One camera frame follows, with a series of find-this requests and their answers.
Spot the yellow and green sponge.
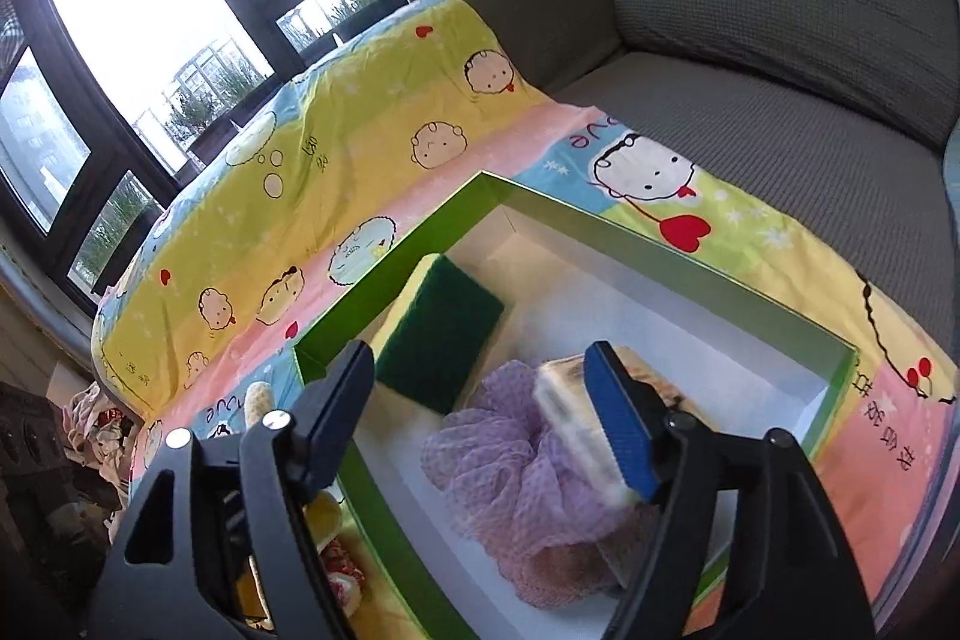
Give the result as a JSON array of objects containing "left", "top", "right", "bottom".
[{"left": 373, "top": 254, "right": 505, "bottom": 414}]

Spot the yellow soft toy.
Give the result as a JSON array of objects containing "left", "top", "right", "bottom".
[{"left": 236, "top": 494, "right": 346, "bottom": 618}]

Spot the grey sofa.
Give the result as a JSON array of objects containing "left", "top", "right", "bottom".
[{"left": 420, "top": 0, "right": 960, "bottom": 341}]

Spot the white tree-print tissue pack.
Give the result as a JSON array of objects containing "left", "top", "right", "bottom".
[{"left": 536, "top": 347, "right": 698, "bottom": 592}]

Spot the pile of clothes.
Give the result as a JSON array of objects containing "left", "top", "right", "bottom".
[{"left": 60, "top": 381, "right": 143, "bottom": 483}]

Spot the purple mesh bath pouf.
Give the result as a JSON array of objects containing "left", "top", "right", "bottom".
[{"left": 421, "top": 361, "right": 661, "bottom": 581}]

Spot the red cloth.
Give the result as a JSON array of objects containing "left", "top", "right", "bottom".
[{"left": 319, "top": 535, "right": 368, "bottom": 611}]

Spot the green cardboard box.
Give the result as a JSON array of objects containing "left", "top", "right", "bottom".
[{"left": 294, "top": 169, "right": 857, "bottom": 640}]

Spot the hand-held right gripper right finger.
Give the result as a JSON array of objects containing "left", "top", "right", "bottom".
[{"left": 583, "top": 340, "right": 878, "bottom": 640}]

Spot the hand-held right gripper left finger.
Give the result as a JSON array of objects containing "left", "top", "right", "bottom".
[{"left": 105, "top": 340, "right": 376, "bottom": 640}]

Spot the cartoon printed blanket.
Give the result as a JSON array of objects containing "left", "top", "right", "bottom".
[{"left": 90, "top": 0, "right": 960, "bottom": 640}]

